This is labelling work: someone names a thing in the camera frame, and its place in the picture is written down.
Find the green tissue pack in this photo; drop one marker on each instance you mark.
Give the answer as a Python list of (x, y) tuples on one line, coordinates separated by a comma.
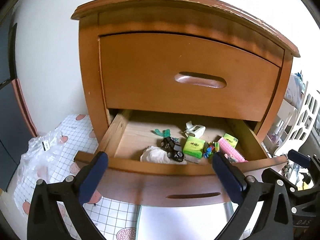
[(193, 146)]

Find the pink comb hair clip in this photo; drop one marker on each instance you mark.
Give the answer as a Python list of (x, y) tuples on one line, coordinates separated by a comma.
[(232, 150)]

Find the shallow teal cardboard box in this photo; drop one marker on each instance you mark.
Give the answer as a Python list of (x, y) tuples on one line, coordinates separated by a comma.
[(175, 222)]

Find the black toy car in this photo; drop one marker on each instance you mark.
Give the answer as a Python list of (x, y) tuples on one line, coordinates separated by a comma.
[(171, 145)]

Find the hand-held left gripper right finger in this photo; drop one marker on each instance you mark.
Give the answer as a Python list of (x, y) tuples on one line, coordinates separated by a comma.
[(227, 177)]

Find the green small box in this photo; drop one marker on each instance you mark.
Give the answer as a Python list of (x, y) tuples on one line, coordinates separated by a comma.
[(230, 140)]

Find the wooden drawer with curved front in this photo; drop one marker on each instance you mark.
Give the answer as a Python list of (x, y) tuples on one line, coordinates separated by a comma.
[(150, 75)]

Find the clear plastic bag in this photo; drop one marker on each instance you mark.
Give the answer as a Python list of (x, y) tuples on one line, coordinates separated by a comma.
[(35, 160)]

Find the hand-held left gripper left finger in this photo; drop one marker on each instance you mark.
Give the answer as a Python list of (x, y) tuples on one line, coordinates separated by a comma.
[(92, 177)]

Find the dark grey cabinet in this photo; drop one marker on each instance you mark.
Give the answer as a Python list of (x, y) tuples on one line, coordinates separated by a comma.
[(10, 130)]

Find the grid tablecloth with fruit print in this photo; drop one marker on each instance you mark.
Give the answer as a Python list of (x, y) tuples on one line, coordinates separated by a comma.
[(112, 217)]

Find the white lace cloth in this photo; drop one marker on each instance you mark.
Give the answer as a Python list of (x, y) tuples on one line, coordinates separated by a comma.
[(156, 155)]

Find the teal plastic piece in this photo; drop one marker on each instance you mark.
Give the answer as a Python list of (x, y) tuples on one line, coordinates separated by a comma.
[(162, 132)]

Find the orange wooden nightstand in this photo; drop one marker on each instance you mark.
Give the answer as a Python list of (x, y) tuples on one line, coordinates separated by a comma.
[(90, 80)]

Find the stack of papers and books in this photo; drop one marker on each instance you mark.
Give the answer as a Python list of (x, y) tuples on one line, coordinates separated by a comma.
[(292, 90)]

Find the pink wooden strip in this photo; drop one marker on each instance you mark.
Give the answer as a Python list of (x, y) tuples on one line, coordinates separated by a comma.
[(23, 105)]

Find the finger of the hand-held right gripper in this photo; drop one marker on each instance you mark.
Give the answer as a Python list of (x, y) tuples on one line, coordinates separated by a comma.
[(277, 176), (298, 156)]

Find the small white shelf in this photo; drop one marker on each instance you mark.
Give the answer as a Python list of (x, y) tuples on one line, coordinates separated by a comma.
[(287, 107)]

